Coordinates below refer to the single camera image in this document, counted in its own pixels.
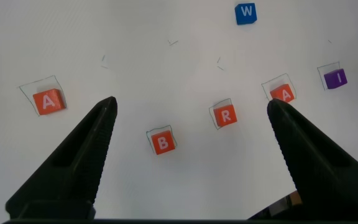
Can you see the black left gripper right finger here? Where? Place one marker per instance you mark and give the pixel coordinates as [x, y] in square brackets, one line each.
[319, 165]

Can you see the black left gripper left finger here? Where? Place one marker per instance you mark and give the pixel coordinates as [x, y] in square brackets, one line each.
[79, 161]

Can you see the orange A letter block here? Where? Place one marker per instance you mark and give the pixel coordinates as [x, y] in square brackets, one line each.
[283, 92]
[49, 101]

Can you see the orange R letter block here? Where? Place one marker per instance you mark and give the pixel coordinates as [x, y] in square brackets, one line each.
[225, 115]

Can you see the purple I letter block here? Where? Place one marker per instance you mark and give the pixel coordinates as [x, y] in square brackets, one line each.
[335, 79]

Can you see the orange B letter block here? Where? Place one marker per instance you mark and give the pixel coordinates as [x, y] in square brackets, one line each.
[163, 142]

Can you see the blue W letter block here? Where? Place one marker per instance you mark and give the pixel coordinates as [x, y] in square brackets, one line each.
[245, 13]

